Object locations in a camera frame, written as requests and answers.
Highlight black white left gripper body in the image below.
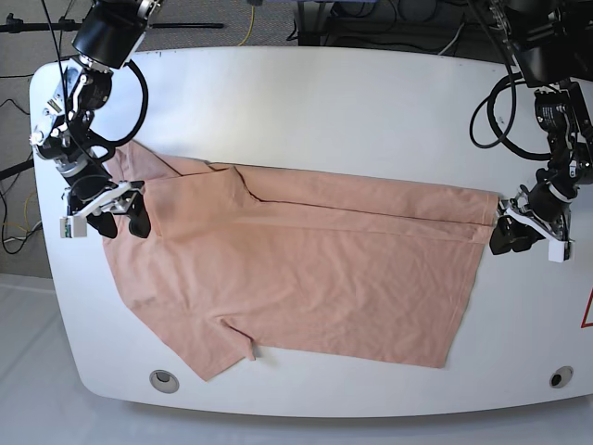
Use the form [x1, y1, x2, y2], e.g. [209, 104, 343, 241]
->
[497, 183, 574, 241]

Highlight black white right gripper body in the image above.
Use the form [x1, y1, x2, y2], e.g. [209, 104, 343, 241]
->
[62, 173, 145, 218]

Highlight peach pink T-shirt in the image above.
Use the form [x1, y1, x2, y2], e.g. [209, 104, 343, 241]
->
[104, 143, 498, 381]

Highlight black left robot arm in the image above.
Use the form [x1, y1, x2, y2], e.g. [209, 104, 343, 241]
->
[468, 1, 592, 262]

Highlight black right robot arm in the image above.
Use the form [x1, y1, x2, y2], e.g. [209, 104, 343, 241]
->
[30, 1, 162, 239]

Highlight red triangle sticker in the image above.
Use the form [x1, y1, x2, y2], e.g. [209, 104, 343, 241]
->
[581, 291, 593, 328]

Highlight right table grommet hole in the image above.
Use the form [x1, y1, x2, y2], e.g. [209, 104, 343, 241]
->
[549, 365, 574, 388]

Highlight table grommet hole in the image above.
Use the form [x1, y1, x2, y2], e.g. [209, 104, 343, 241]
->
[549, 365, 574, 388]
[149, 370, 180, 394]

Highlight left table grommet hole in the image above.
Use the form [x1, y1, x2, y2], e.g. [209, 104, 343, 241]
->
[149, 370, 180, 394]

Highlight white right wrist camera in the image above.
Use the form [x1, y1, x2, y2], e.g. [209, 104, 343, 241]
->
[59, 215, 87, 239]

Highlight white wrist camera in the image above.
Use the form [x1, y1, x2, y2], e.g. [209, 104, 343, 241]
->
[59, 215, 87, 239]
[548, 240, 572, 263]

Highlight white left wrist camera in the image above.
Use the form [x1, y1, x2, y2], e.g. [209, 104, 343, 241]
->
[548, 240, 572, 263]

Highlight white cable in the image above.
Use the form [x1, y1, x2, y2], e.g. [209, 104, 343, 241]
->
[437, 20, 467, 56]

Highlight tangled black cables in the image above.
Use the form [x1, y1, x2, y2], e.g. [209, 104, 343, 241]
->
[285, 0, 511, 61]

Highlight yellow cable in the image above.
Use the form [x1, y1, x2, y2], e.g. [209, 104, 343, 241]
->
[237, 7, 257, 47]

